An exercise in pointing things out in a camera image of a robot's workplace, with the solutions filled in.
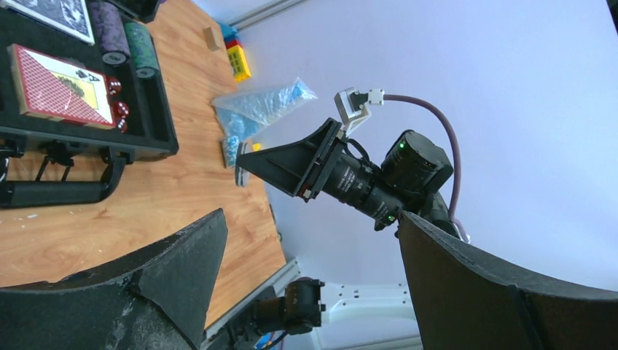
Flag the purple poker chip stack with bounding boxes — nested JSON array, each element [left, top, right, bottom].
[[88, 1, 130, 66]]

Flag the black poker set case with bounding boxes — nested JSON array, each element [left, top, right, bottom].
[[1, 1, 179, 209]]

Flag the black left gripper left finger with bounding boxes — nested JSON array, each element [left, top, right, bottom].
[[1, 209, 228, 349]]

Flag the red playing card deck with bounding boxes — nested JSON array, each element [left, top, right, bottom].
[[7, 44, 115, 129]]

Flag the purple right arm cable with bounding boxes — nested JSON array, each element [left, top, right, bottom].
[[382, 93, 470, 243]]

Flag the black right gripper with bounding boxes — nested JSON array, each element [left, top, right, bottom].
[[236, 118, 403, 225]]

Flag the colourful toy brick stack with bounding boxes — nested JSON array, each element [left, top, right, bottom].
[[218, 22, 251, 82]]

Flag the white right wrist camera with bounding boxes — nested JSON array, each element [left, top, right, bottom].
[[334, 87, 385, 136]]

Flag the blue playing card deck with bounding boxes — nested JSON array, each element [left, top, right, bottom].
[[1, 0, 95, 46]]

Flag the green poker chip stack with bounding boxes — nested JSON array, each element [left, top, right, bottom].
[[124, 22, 160, 79]]

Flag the light blue poker chip stack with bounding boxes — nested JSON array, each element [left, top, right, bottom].
[[221, 136, 253, 187]]

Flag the red dice in case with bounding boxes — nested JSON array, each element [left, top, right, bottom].
[[106, 76, 130, 133]]

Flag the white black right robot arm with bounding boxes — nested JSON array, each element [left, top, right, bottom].
[[201, 185, 417, 349]]

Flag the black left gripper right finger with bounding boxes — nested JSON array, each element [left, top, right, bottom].
[[398, 212, 617, 349]]

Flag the small wooden block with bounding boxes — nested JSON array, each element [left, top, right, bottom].
[[203, 26, 225, 52]]

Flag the clear plastic bag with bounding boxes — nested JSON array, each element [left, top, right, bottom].
[[211, 78, 318, 141]]

